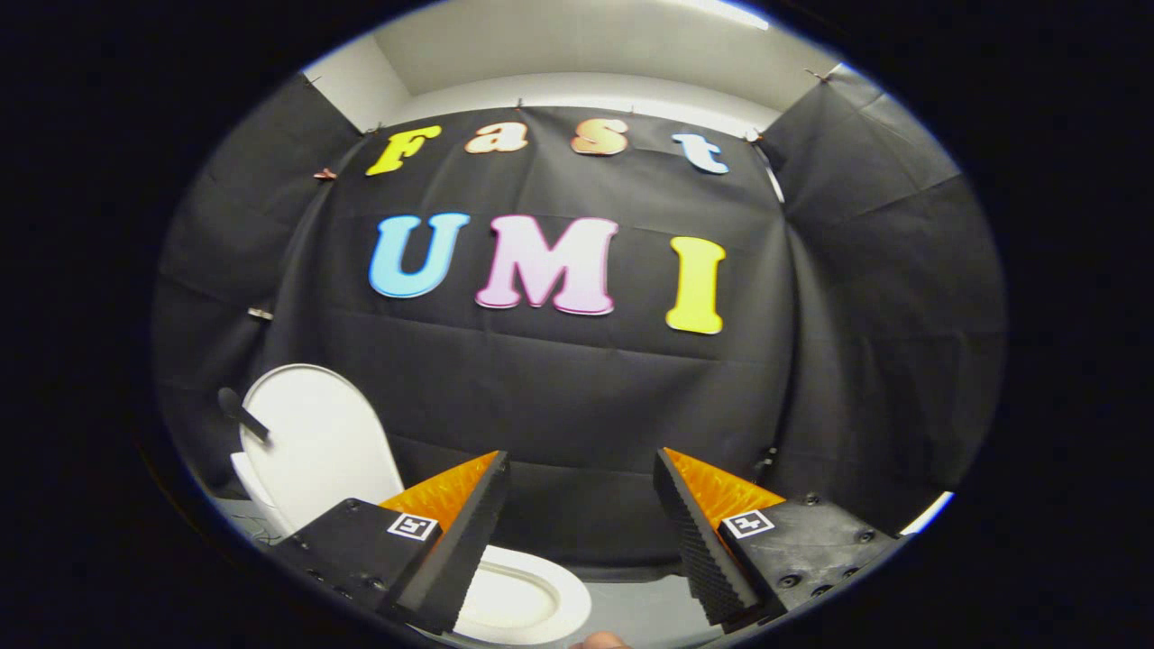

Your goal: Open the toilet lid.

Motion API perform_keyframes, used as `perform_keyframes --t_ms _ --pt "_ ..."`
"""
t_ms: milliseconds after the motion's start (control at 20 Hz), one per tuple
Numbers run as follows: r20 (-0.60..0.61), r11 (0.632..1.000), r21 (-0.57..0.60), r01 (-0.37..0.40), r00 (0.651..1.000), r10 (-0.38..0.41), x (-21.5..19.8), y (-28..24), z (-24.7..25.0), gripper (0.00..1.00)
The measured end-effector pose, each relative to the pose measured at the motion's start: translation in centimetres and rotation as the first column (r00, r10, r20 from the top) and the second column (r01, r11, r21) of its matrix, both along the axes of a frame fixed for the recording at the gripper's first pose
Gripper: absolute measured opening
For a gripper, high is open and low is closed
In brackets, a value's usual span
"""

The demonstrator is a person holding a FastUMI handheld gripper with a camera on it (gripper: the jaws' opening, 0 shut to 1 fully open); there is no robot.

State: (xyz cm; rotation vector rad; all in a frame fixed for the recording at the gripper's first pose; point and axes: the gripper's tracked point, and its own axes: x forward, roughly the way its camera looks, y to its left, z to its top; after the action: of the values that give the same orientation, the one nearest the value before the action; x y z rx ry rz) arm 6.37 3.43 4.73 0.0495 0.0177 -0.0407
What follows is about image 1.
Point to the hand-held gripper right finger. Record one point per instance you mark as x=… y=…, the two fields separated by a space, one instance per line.
x=699 y=541

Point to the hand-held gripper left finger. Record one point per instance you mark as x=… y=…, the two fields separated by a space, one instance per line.
x=469 y=541

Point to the white toilet lid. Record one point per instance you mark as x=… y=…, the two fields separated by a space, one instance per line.
x=315 y=442

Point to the white ceramic toilet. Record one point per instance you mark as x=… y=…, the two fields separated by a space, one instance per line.
x=500 y=602

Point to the white toilet seat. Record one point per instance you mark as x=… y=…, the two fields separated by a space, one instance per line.
x=570 y=586

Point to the black backdrop cloth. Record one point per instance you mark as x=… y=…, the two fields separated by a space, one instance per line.
x=559 y=397

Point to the silver cloth clip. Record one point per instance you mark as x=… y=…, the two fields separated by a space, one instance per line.
x=260 y=314

